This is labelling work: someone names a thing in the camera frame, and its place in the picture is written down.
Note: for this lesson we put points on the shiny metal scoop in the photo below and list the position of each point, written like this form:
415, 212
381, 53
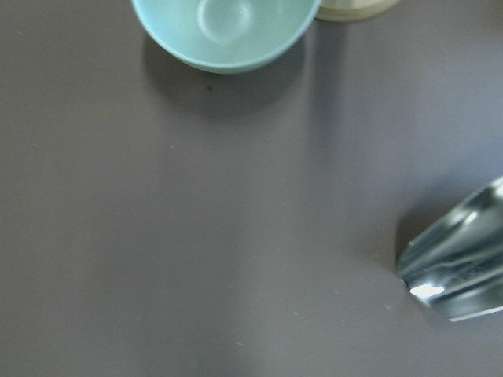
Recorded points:
454, 267

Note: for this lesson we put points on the mint green bowl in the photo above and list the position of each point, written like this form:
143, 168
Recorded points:
226, 37

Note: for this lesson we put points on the round wooden stand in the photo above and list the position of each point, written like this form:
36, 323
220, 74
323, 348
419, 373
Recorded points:
353, 10

